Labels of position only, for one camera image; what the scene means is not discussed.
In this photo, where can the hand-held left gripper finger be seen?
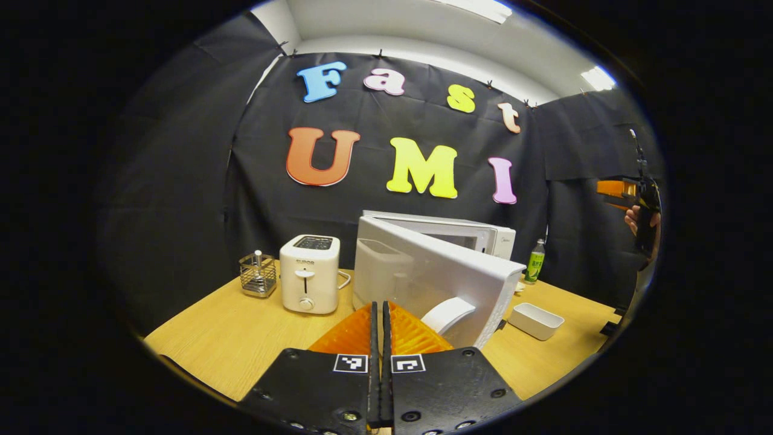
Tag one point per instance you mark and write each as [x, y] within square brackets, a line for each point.
[386, 338]
[374, 338]

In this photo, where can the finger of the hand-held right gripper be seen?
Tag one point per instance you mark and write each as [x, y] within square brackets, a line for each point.
[616, 188]

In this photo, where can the white microwave oven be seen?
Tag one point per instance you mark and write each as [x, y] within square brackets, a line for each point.
[435, 272]

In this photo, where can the white toaster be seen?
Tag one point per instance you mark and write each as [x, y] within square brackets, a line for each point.
[308, 278]

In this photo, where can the small ceiling light panel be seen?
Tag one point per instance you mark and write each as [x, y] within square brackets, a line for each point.
[598, 78]

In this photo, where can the green drink bottle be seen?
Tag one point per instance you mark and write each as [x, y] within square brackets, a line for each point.
[534, 266]

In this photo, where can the white rectangular tray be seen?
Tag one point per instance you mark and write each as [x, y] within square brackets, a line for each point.
[534, 320]

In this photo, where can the large ceiling light panel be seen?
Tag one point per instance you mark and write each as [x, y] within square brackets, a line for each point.
[477, 9]

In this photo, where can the black backdrop cloth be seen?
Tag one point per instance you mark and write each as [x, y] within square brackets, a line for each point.
[181, 181]

